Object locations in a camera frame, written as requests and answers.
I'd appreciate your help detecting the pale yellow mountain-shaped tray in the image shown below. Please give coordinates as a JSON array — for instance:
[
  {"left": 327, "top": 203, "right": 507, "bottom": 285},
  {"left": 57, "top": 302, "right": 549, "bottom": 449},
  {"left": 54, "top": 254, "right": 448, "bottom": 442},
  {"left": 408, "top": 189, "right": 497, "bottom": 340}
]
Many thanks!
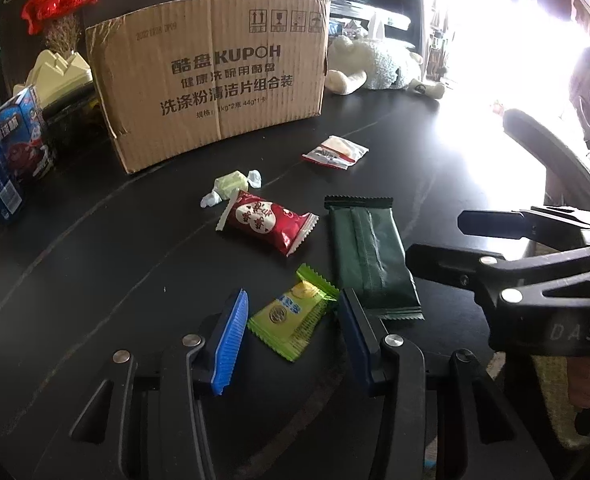
[{"left": 22, "top": 50, "right": 95, "bottom": 107}]

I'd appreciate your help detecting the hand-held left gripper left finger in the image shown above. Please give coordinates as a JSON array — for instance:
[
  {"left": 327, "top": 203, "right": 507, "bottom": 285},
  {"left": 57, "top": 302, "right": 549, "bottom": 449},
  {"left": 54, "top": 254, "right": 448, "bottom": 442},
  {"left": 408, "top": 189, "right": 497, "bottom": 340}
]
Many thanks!
[{"left": 67, "top": 288, "right": 250, "bottom": 480}]

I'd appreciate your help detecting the person's right hand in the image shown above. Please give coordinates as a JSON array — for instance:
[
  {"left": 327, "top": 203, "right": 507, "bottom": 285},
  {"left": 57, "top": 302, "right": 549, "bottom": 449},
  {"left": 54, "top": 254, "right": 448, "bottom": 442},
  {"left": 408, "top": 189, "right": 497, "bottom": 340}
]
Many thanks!
[{"left": 566, "top": 359, "right": 590, "bottom": 412}]

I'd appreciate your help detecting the white plush sheep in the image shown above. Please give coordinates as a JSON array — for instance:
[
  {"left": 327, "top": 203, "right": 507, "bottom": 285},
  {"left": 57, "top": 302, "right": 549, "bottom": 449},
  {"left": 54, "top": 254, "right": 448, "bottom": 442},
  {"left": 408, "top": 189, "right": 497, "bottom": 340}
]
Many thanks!
[{"left": 323, "top": 35, "right": 446, "bottom": 101}]

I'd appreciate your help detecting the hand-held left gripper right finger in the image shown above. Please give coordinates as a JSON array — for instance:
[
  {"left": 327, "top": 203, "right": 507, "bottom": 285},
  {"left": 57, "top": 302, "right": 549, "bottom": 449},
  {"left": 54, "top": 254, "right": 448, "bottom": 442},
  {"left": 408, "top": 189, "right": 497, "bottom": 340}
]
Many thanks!
[{"left": 337, "top": 288, "right": 552, "bottom": 480}]

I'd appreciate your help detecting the brown cardboard box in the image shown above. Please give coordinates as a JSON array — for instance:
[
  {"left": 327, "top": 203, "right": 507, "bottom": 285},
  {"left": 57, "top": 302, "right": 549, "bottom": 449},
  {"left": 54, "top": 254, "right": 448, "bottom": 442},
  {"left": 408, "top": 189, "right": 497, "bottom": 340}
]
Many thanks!
[{"left": 85, "top": 0, "right": 332, "bottom": 175}]

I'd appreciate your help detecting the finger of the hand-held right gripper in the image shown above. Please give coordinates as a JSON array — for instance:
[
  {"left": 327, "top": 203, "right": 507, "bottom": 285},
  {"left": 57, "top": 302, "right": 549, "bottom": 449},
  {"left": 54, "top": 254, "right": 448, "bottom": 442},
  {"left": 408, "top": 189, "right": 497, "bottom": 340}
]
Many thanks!
[
  {"left": 458, "top": 206, "right": 590, "bottom": 242},
  {"left": 405, "top": 242, "right": 590, "bottom": 311}
]

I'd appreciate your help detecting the blue cookie box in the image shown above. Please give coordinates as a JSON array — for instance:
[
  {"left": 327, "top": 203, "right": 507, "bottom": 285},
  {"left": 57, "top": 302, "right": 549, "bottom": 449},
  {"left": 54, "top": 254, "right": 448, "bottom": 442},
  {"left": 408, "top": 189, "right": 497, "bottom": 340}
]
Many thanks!
[{"left": 0, "top": 85, "right": 58, "bottom": 181}]

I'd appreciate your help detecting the white tissue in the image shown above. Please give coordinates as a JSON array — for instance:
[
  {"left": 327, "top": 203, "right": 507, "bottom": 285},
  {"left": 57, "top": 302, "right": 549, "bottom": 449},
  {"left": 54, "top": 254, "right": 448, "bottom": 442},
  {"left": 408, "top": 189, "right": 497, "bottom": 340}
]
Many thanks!
[{"left": 367, "top": 12, "right": 391, "bottom": 42}]

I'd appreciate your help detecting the red white-circle snack packet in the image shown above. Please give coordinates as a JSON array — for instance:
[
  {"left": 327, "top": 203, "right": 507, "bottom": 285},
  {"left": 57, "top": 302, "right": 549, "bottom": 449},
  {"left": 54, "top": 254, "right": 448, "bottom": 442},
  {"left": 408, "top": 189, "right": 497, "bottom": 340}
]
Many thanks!
[{"left": 216, "top": 189, "right": 320, "bottom": 257}]

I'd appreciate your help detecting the yellow-green snack packet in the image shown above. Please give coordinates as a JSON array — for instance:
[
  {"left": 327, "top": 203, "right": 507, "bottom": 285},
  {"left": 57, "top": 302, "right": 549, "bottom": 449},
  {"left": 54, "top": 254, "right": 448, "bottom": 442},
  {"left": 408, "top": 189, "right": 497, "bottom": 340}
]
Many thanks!
[{"left": 247, "top": 263, "right": 341, "bottom": 362}]

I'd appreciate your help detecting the red heart balloon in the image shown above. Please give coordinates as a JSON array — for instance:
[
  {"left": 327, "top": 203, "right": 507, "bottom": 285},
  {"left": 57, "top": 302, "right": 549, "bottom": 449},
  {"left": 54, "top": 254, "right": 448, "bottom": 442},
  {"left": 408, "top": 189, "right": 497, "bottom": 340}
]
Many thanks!
[{"left": 22, "top": 0, "right": 97, "bottom": 36}]

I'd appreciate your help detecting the dried flower bunch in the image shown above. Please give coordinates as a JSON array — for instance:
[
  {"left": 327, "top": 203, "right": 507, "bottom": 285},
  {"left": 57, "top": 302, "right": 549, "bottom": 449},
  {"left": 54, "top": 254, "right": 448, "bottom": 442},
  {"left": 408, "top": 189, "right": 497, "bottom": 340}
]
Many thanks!
[{"left": 42, "top": 12, "right": 84, "bottom": 57}]

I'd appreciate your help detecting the pale green twist-wrapped candy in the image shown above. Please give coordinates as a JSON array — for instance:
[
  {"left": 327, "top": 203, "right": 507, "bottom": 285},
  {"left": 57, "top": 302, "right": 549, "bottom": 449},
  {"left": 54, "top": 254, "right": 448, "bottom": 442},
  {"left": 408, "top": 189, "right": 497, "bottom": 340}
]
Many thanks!
[{"left": 200, "top": 168, "right": 264, "bottom": 209}]

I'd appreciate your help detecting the clear red-white snack packet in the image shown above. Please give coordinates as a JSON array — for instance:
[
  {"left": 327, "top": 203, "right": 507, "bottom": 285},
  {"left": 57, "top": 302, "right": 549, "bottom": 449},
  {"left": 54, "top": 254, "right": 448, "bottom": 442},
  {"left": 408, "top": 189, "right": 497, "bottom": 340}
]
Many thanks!
[{"left": 302, "top": 135, "right": 369, "bottom": 169}]

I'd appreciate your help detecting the dark green snack packet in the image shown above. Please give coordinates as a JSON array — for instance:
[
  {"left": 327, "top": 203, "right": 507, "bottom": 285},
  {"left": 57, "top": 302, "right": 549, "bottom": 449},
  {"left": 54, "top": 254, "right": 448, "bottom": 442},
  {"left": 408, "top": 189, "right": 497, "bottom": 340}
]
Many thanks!
[{"left": 323, "top": 195, "right": 425, "bottom": 322}]

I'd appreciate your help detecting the cream fuzzy chair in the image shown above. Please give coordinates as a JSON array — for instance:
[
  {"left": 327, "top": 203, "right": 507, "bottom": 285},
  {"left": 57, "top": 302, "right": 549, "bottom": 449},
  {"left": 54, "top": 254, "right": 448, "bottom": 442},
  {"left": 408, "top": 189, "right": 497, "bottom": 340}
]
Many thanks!
[{"left": 534, "top": 355, "right": 590, "bottom": 452}]

